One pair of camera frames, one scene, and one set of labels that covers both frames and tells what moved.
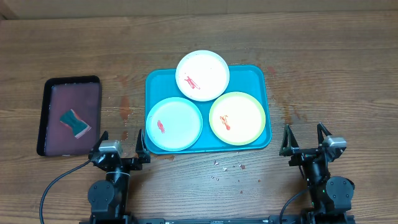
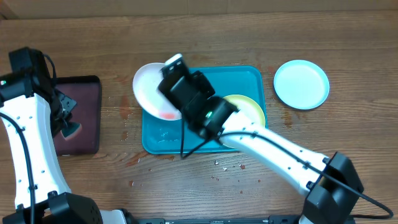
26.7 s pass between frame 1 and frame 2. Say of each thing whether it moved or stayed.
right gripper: moved
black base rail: stayed
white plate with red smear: moved
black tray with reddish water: stayed
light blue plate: moved
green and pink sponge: moved
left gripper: moved
